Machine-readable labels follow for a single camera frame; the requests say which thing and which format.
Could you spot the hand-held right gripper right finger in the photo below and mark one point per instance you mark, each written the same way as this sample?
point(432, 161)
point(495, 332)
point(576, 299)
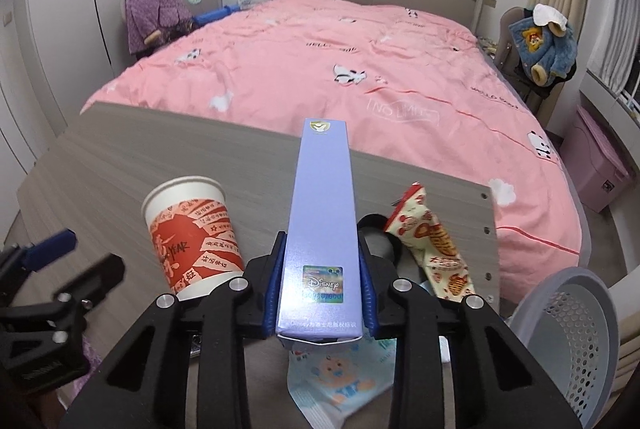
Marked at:
point(369, 299)

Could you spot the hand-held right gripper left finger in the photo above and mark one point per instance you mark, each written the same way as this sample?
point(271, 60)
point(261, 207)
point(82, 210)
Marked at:
point(272, 294)

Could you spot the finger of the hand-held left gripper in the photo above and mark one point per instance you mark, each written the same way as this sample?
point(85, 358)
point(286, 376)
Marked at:
point(50, 249)
point(95, 279)

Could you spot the baby print wipes packet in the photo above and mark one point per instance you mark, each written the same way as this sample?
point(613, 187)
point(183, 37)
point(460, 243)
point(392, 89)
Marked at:
point(335, 374)

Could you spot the red and cream snack packet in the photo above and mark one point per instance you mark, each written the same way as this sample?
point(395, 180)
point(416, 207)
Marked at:
point(435, 249)

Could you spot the long lavender cardboard box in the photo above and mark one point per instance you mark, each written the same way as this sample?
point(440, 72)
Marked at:
point(320, 219)

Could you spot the red and white paper cup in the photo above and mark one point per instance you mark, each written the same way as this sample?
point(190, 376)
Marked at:
point(192, 234)

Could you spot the grey perforated plastic basket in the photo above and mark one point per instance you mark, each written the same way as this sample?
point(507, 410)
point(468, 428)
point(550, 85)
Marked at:
point(565, 334)

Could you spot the pink patterned cloth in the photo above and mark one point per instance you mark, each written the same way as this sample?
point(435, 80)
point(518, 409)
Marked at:
point(89, 361)

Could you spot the black elastic band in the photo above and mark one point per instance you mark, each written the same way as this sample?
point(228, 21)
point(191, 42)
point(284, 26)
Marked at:
point(371, 219)

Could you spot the bed with pink duvet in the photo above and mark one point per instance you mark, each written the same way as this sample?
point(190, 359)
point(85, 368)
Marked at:
point(300, 59)

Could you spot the white wardrobe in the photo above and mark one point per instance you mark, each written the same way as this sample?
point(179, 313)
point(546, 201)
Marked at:
point(60, 9)

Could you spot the purple knitted garment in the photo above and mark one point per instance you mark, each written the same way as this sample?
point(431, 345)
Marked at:
point(150, 14)

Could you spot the pink plastic storage box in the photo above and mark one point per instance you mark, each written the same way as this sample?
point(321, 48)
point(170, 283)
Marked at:
point(590, 159)

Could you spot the blue plastic bar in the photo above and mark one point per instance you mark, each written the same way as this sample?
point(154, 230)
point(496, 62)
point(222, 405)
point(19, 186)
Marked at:
point(215, 14)

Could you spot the small patterned pouch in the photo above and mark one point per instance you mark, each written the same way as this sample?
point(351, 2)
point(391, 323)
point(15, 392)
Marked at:
point(245, 1)

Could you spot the beige chair with denim jacket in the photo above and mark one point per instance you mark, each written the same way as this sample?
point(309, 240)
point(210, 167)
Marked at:
point(507, 39)

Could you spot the blue denim fleece jacket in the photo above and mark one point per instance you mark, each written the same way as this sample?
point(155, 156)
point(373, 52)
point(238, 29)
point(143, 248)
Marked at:
point(550, 49)

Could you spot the plain white cloth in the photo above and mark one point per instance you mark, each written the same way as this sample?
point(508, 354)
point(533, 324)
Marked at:
point(547, 14)

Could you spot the white sheer curtain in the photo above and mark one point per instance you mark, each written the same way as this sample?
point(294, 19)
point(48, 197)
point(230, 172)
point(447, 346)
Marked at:
point(615, 39)

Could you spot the white wall switch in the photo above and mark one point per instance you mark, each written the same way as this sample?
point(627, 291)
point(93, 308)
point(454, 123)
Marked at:
point(6, 17)

